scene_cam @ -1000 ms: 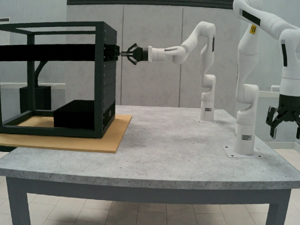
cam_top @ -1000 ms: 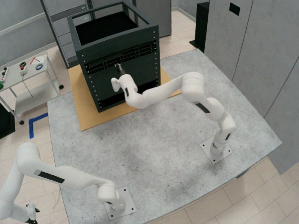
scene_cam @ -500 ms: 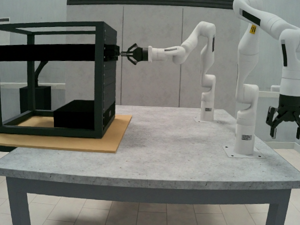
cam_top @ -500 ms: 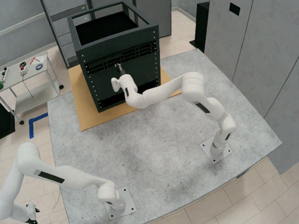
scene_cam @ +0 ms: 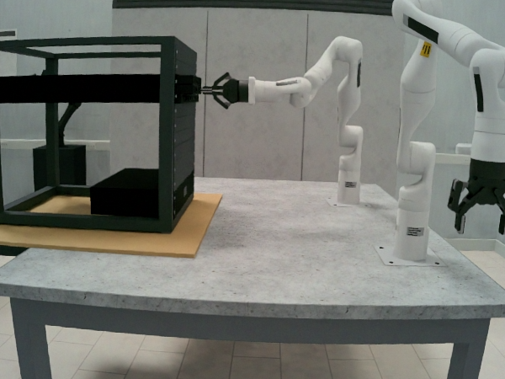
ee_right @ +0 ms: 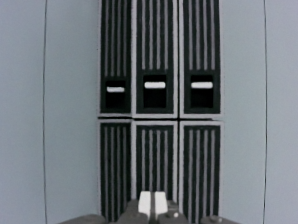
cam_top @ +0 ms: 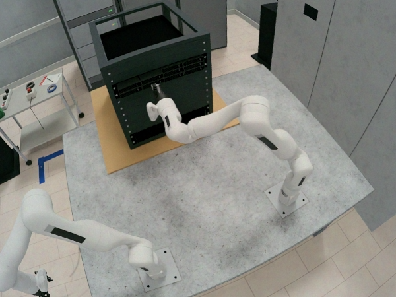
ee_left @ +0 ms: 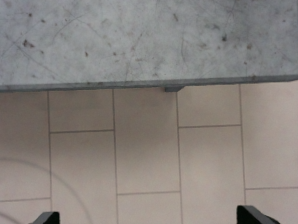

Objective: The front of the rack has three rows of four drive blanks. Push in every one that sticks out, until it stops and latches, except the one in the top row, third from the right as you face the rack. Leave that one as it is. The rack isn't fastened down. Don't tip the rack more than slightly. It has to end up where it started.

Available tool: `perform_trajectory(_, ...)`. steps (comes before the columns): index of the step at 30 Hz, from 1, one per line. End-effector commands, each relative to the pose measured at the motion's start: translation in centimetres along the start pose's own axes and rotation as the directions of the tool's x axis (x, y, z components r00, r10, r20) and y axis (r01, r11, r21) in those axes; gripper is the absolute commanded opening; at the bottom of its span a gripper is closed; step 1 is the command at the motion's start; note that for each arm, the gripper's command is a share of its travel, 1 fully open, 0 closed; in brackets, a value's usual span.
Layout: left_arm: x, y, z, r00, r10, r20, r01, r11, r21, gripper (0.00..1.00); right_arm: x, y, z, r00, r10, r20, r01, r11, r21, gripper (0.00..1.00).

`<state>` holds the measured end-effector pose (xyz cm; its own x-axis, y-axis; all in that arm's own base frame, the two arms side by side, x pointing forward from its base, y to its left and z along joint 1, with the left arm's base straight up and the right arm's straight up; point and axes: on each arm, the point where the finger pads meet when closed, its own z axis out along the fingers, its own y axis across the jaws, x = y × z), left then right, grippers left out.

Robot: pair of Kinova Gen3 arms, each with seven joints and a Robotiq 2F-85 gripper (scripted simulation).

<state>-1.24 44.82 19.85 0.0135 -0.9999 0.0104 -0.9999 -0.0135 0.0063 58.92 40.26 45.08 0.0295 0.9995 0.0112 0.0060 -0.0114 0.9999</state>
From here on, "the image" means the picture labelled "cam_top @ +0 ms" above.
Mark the tan flat board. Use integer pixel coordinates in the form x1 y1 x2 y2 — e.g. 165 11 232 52
91 86 227 175

